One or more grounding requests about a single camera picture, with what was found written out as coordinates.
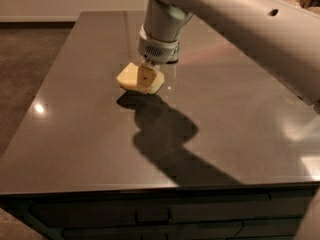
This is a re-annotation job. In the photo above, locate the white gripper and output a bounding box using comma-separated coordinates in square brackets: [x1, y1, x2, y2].
[137, 0, 192, 90]

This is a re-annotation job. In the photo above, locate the yellow green sponge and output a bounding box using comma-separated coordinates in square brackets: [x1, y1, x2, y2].
[117, 62, 165, 94]

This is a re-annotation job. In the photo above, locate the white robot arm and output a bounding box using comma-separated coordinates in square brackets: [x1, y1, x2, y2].
[138, 0, 320, 105]

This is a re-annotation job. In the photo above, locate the green silver 7up can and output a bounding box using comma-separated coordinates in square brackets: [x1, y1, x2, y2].
[167, 45, 179, 64]

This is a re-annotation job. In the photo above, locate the dark cabinet drawer front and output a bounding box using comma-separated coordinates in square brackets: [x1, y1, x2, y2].
[31, 190, 312, 240]

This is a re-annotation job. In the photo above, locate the dark drawer handle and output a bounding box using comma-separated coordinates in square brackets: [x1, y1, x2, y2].
[134, 208, 172, 226]

